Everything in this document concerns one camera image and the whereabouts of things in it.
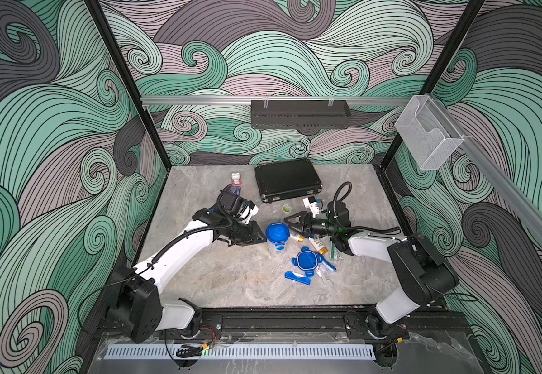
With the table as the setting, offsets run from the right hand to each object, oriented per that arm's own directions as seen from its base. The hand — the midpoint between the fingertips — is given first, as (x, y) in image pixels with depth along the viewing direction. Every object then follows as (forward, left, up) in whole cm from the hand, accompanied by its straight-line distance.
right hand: (284, 226), depth 82 cm
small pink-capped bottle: (+31, +21, -10) cm, 39 cm away
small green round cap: (+17, -3, -14) cm, 22 cm away
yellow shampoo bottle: (-2, -14, -12) cm, 19 cm away
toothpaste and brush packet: (-10, -15, -13) cm, 22 cm away
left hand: (-6, +7, +3) cm, 10 cm away
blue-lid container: (-3, +3, 0) cm, 4 cm away
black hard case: (+29, -1, -8) cm, 30 cm away
